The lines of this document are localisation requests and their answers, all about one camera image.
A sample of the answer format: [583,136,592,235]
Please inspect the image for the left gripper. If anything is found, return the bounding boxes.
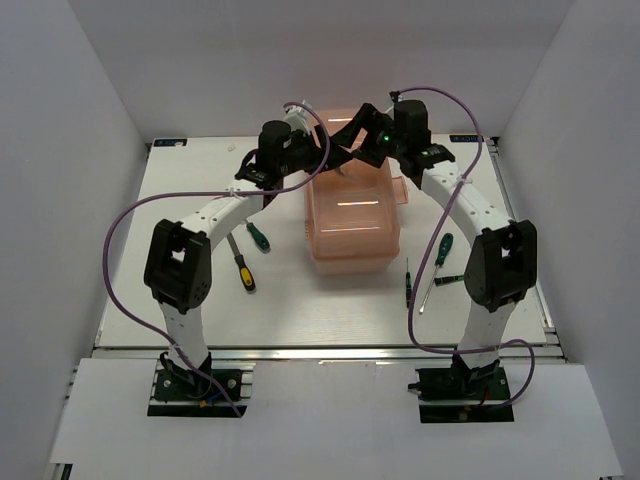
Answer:
[279,126,353,178]

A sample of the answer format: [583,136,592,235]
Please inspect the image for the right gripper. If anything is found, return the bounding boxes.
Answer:
[332,104,406,169]

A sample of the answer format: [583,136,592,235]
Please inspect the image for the pink plastic toolbox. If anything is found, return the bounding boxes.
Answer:
[303,107,410,276]

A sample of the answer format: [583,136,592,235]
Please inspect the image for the short green screwdriver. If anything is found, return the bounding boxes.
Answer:
[245,222,271,252]

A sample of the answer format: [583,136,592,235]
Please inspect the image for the long green screwdriver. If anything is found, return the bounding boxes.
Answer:
[418,233,454,315]

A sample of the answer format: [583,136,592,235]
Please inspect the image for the yellow black handled file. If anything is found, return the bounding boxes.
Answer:
[227,234,256,293]

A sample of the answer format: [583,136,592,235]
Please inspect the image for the small precision screwdriver angled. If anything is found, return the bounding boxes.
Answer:
[434,275,464,286]

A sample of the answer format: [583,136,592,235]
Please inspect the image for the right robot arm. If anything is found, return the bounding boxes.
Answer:
[332,100,537,399]

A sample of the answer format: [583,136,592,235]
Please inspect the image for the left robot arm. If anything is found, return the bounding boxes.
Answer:
[143,120,360,399]

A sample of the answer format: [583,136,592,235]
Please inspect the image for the right blue label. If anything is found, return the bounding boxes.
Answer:
[449,134,483,143]

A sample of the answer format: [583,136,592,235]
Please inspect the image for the blue label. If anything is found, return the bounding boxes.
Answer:
[152,138,188,148]
[449,134,483,143]

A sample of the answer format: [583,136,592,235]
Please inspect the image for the small precision screwdriver upright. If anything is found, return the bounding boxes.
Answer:
[404,258,413,308]

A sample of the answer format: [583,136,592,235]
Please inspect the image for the left blue label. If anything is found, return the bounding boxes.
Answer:
[152,138,188,148]

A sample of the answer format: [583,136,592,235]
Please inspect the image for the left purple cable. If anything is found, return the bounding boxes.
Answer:
[102,101,331,419]

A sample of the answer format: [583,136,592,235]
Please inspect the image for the purple cable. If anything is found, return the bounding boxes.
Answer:
[392,86,535,407]
[102,101,331,419]

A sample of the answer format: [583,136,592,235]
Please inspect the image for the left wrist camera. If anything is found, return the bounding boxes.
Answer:
[283,100,314,134]

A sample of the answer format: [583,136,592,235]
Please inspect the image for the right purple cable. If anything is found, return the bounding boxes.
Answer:
[392,86,535,407]

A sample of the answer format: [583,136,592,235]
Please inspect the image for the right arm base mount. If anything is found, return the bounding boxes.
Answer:
[407,361,515,424]

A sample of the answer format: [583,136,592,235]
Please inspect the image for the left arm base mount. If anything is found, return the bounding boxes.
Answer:
[147,367,253,419]

